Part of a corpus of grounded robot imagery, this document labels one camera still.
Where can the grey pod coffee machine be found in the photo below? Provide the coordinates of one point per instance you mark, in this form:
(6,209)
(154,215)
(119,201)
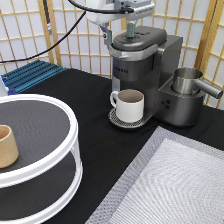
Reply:
(146,62)

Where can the white two-tier round shelf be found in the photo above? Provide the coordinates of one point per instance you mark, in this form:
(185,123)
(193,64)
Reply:
(48,171)

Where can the blue ribbed metal block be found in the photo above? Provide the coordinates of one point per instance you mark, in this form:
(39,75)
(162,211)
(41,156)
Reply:
(29,75)

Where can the wooden shoji folding screen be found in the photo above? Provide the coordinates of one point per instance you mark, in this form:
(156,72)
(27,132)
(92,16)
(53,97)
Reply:
(53,31)

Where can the stainless steel milk frother jug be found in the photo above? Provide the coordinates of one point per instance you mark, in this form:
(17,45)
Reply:
(188,81)

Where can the grey woven placemat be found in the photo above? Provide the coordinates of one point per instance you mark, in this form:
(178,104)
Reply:
(172,180)

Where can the white ceramic coffee mug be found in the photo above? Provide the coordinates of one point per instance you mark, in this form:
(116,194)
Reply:
(128,104)

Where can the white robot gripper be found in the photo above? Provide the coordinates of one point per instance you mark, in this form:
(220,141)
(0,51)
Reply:
(100,18)

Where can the tan beige cup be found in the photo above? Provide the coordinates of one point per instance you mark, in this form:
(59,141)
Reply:
(8,148)

